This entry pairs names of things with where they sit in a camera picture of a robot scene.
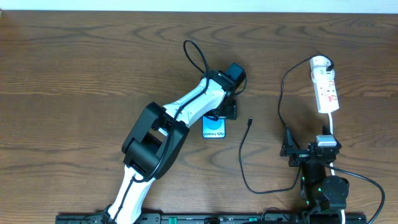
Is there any white power strip cord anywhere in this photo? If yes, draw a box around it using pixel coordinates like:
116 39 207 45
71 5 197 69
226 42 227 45
328 112 346 224

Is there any white power strip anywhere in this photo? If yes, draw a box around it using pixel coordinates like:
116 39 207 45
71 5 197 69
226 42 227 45
310 55 339 114

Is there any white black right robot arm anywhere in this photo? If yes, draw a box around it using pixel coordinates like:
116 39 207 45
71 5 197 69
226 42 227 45
280 127 349 223

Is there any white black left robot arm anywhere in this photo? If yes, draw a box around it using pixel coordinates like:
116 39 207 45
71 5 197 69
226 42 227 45
103 63 246 223

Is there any blue Galaxy smartphone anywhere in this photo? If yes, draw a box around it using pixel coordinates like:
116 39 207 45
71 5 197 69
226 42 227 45
202 117 226 139

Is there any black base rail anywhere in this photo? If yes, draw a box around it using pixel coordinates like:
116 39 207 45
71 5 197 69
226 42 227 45
55 212 368 224

